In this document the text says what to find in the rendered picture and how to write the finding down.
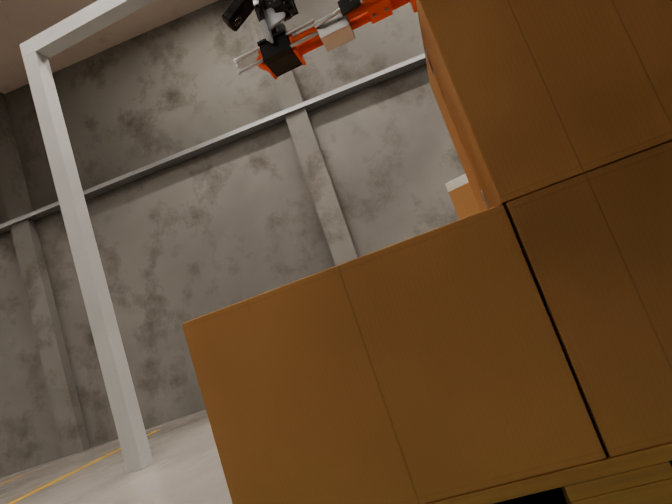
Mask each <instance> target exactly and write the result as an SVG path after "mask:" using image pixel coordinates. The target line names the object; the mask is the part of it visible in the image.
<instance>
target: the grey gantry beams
mask: <svg viewBox="0 0 672 504"><path fill-rule="evenodd" d="M153 1H155V0H98V1H96V2H94V3H92V4H91V5H89V6H87V7H85V8H84V9H82V10H80V11H78V12H76V13H75V14H73V15H71V16H69V17H68V18H66V19H64V20H62V21H60V22H59V23H57V24H55V25H53V26H52V27H50V28H48V29H46V30H44V31H43V32H41V33H39V34H37V35H35V36H34V37H32V38H30V39H28V40H27V41H25V42H23V43H21V44H20V49H21V53H22V57H23V58H25V57H26V56H28V55H30V54H32V53H34V52H37V53H38V54H40V55H42V56H44V57H46V58H47V59H49V58H51V57H52V56H54V55H56V54H58V53H60V52H62V51H63V50H65V49H67V48H69V47H71V46H73V45H74V44H76V43H78V42H80V41H82V40H84V39H85V38H87V37H89V36H91V35H93V34H95V33H96V32H98V31H100V30H102V29H104V28H106V27H107V26H109V25H111V24H113V23H115V22H117V21H118V20H120V19H122V18H124V17H126V16H127V15H129V14H131V13H133V12H135V11H137V10H138V9H140V8H142V7H144V6H146V5H148V4H149V3H151V2H153Z"/></svg>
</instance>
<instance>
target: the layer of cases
mask: <svg viewBox="0 0 672 504"><path fill-rule="evenodd" d="M182 327H183V330H184V334H185V337H186V341H187V344H188V348H189V351H190V355H191V359H192V362H193V366H194V369H195V373H196V376H197V380H198V383H199V387H200V390H201V394H202V397H203V401H204V404H205V408H206V412H207V415H208V419H209V422H210V426H211V429H212V433H213V436H214V440H215V443H216V447H217V450H218V454H219V457H220V461H221V465H222V468H223V472H224V475H225V479H226V482H227V486H228V489H229V493H230V496H231V500H232V503H233V504H425V503H429V502H433V501H437V500H441V499H445V498H449V497H453V496H457V495H461V494H465V493H469V492H473V491H477V490H481V489H485V488H489V487H493V486H497V485H501V484H505V483H509V482H513V481H517V480H521V479H525V478H529V477H533V476H537V475H541V474H545V473H549V472H553V471H557V470H561V469H565V468H569V467H573V466H577V465H581V464H585V463H589V462H593V461H597V460H601V459H604V458H606V455H605V452H604V450H605V451H606V452H607V453H608V454H609V456H612V457H613V456H617V455H621V454H625V453H629V452H633V451H637V450H641V449H645V448H649V447H653V446H657V445H661V444H665V443H669V442H672V141H669V142H667V143H664V144H661V145H659V146H656V147H653V148H651V149H648V150H645V151H643V152H640V153H637V154H634V155H632V156H629V157H626V158H624V159H621V160H618V161H616V162H613V163H610V164H608V165H605V166H602V167H600V168H597V169H594V170H592V171H589V172H586V173H584V174H581V175H578V176H576V177H573V178H570V179H568V180H565V181H562V182H559V183H557V184H554V185H551V186H549V187H546V188H543V189H541V190H538V191H535V192H533V193H530V194H527V195H525V196H522V197H519V198H517V199H514V200H511V201H509V202H507V203H506V205H505V207H504V205H498V206H495V207H493V208H490V209H487V210H484V211H482V212H479V213H476V214H474V215H471V216H468V217H466V218H463V219H460V220H458V221H455V222H452V223H450V224H447V225H444V226H442V227H439V228H436V229H434V230H431V231H428V232H426V233H423V234H420V235H417V236H415V237H412V238H409V239H407V240H404V241H401V242H399V243H396V244H393V245H391V246H388V247H385V248H383V249H380V250H377V251H375V252H372V253H369V254H367V255H364V256H361V257H359V258H356V259H353V260H351V261H348V262H345V263H342V264H340V265H337V266H334V267H332V268H329V269H326V270H324V271H321V272H318V273H316V274H313V275H310V276H308V277H305V278H302V279H300V280H297V281H294V282H292V283H289V284H286V285H284V286H281V287H278V288H276V289H273V290H270V291H267V292H265V293H262V294H259V295H257V296H254V297H251V298H249V299H246V300H243V301H241V302H238V303H235V304H233V305H230V306H227V307H225V308H222V309H219V310H217V311H214V312H211V313H209V314H206V315H203V316H200V317H198V318H195V319H192V320H190V321H187V322H184V323H183V324H182ZM603 449H604V450H603Z"/></svg>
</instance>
